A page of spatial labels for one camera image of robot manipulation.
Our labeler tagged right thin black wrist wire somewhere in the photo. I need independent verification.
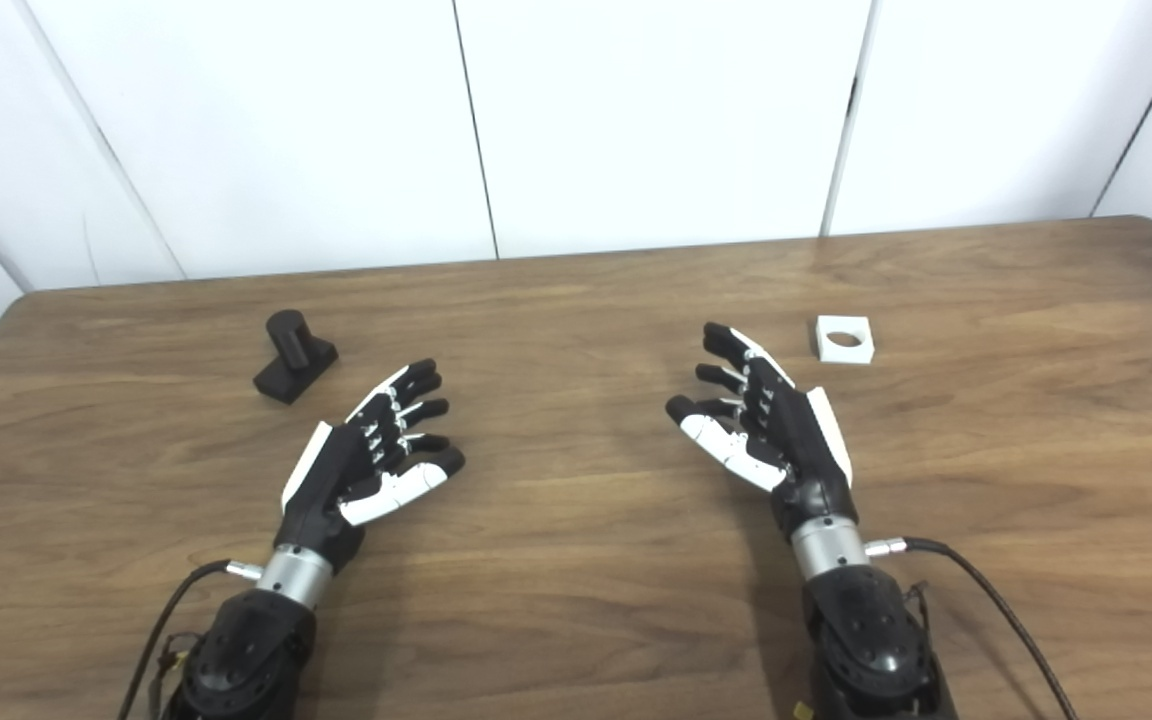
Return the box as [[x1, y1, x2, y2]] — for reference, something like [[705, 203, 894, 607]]
[[901, 580, 934, 641]]

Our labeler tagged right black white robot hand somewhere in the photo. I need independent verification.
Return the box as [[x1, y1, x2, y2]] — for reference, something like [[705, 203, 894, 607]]
[[665, 321, 855, 541]]

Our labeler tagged left thin black wrist wire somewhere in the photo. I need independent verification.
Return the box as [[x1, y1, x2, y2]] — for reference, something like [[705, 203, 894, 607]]
[[151, 630, 202, 696]]

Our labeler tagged white square piece with hole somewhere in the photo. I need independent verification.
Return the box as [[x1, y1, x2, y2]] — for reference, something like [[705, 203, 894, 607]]
[[814, 315, 876, 365]]

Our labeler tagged thin black wrist wire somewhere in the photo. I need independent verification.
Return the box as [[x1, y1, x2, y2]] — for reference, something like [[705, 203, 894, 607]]
[[901, 580, 934, 641], [151, 630, 202, 696]]

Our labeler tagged black peg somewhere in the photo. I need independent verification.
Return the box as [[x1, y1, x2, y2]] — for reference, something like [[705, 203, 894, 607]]
[[253, 309, 340, 406]]

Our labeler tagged right thick black wrist cable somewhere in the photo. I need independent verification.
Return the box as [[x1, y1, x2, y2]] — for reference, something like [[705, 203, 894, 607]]
[[866, 537, 1079, 720]]

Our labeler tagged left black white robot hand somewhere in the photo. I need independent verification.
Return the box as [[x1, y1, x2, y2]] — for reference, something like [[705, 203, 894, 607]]
[[279, 358, 467, 576]]

